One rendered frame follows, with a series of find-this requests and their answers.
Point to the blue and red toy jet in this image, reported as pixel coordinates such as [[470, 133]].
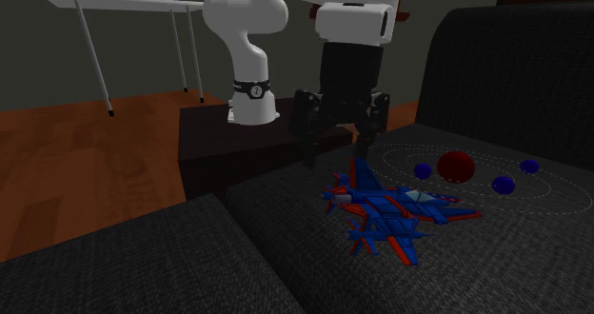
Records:
[[385, 211]]

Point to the dark grey sofa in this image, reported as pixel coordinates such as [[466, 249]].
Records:
[[464, 271]]

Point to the dark robot stand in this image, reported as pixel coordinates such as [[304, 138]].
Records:
[[218, 150]]

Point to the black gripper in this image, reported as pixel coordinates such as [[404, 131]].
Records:
[[350, 76]]

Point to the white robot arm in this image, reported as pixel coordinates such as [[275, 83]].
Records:
[[246, 58]]

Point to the white table with thin legs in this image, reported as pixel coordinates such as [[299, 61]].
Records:
[[120, 2]]

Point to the red and blue planet model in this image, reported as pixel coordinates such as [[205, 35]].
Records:
[[455, 167]]

